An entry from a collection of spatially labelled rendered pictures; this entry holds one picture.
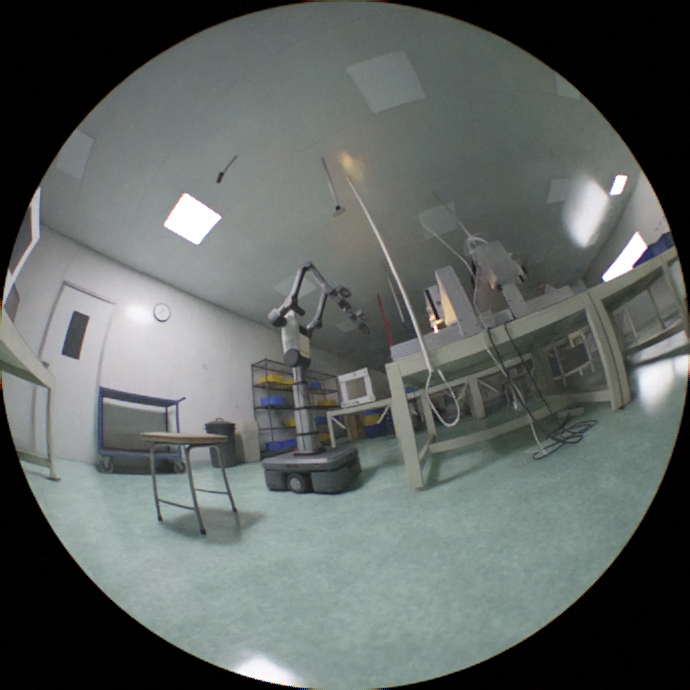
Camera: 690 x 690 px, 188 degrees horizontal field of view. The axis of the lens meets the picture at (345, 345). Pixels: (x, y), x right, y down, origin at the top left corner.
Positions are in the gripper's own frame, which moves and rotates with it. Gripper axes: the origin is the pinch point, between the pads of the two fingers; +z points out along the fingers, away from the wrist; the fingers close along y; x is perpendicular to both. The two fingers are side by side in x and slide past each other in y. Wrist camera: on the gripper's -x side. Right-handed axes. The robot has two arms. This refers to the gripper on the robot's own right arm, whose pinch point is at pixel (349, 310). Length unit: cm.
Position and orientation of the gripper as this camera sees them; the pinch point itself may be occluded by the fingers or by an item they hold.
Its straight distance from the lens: 147.9
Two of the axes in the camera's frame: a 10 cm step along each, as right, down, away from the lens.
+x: -7.1, 7.0, 0.8
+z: 6.0, 6.6, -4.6
